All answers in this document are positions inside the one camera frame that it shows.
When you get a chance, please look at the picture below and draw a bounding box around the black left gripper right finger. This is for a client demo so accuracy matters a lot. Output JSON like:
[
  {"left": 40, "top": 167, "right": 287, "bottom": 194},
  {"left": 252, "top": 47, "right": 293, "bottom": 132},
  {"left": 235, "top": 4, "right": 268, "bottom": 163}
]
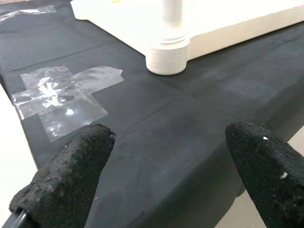
[{"left": 225, "top": 121, "right": 304, "bottom": 228}]

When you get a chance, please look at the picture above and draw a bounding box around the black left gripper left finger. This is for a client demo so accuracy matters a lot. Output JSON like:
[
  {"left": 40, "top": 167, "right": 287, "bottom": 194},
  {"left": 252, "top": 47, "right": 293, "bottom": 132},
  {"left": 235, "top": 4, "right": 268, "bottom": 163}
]
[{"left": 9, "top": 123, "right": 116, "bottom": 228}]

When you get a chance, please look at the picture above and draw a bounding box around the white plastic table leg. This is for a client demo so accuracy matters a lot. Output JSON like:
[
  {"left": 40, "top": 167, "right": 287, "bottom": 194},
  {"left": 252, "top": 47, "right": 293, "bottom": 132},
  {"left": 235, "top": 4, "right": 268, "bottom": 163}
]
[{"left": 152, "top": 0, "right": 190, "bottom": 51}]

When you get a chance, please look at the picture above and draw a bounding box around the clear tape patch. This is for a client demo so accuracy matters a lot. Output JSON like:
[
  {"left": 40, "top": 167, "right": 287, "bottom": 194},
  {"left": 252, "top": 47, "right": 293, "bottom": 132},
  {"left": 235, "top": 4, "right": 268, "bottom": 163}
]
[{"left": 11, "top": 65, "right": 125, "bottom": 143}]

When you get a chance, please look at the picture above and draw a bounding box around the black tablecloth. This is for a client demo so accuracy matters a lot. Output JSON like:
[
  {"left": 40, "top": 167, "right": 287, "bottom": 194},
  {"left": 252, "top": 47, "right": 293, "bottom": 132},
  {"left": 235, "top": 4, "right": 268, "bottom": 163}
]
[{"left": 0, "top": 0, "right": 304, "bottom": 228}]

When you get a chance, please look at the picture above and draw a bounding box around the white plastic table top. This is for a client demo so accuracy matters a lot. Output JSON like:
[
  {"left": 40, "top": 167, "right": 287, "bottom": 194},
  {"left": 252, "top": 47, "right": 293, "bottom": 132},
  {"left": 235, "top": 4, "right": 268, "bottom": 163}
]
[{"left": 70, "top": 0, "right": 304, "bottom": 76}]

